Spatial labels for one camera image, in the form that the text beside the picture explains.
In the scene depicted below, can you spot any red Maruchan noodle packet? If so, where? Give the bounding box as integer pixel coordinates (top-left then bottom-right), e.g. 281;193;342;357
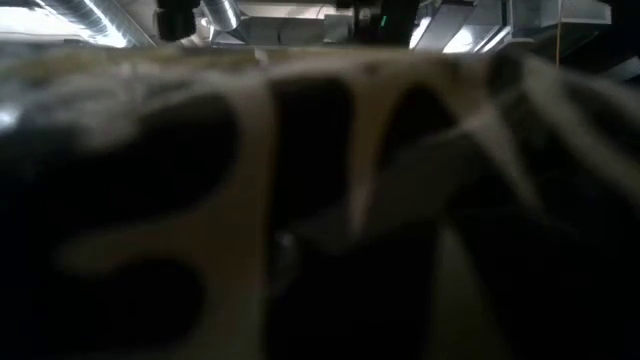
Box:
0;43;640;360

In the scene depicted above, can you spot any ceiling light panel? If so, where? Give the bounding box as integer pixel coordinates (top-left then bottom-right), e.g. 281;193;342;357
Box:
408;14;451;51
442;22;512;55
29;0;132;50

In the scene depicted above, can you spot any silver round ventilation duct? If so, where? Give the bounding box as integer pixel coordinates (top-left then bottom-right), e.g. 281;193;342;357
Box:
199;0;242;32

